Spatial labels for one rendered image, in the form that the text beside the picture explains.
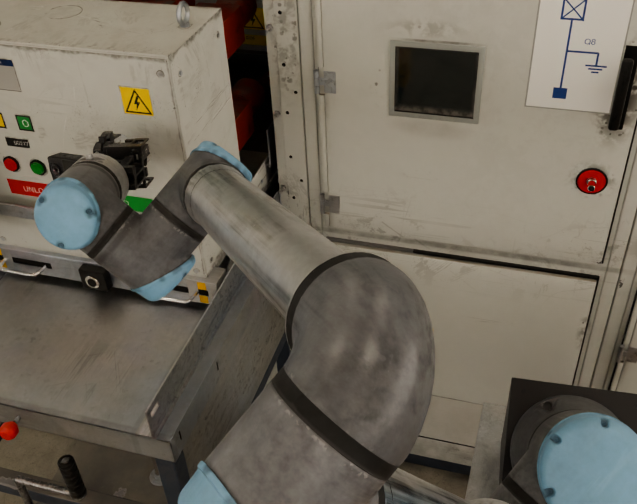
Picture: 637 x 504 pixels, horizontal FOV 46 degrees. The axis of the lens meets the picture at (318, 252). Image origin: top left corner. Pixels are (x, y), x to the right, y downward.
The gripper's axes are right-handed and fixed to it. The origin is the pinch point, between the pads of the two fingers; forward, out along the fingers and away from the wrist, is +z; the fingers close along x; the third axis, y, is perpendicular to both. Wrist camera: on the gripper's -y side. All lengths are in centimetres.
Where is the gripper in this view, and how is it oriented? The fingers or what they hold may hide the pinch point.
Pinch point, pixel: (123, 145)
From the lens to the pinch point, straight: 139.8
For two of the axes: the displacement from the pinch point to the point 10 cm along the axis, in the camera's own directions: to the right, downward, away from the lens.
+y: 10.0, -0.2, -0.5
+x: -0.4, -9.2, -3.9
